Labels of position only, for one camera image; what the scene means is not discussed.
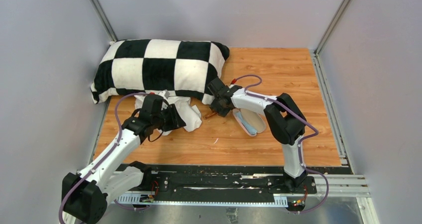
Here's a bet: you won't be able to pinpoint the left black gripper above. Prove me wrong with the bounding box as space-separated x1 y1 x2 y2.
152 104 186 132

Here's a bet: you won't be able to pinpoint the amber transparent sunglasses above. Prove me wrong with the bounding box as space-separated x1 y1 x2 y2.
204 111 218 119

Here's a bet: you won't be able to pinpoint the pink glasses case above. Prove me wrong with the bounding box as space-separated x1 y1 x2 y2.
232 109 267 136

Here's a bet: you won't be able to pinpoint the light blue cleaning cloth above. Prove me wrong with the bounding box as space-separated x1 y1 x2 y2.
235 112 257 136

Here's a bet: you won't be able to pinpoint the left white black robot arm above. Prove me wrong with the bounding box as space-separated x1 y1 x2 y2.
59 91 186 224

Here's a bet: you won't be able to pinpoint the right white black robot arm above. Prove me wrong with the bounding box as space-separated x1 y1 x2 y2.
207 78 307 193

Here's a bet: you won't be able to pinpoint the white crumpled cloth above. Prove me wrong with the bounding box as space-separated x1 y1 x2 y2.
134 91 202 135

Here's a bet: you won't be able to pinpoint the black white checkered pillow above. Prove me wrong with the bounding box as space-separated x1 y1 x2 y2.
90 39 230 105

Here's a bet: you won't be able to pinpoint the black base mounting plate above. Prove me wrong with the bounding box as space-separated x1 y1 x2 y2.
113 164 353 204

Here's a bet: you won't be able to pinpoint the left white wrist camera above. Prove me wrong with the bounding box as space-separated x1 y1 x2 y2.
159 90 170 99

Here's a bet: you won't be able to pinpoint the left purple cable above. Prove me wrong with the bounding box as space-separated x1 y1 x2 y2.
58 92 156 224

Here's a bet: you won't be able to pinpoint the aluminium slotted rail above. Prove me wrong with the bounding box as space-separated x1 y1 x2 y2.
117 170 370 208

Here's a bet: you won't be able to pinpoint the left aluminium frame post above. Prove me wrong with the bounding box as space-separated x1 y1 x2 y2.
89 0 118 42

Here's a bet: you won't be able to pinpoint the aluminium frame post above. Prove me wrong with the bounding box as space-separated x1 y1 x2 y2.
89 0 118 42
314 0 352 56

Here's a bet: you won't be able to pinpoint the right aluminium frame post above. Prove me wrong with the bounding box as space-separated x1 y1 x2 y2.
314 0 352 56

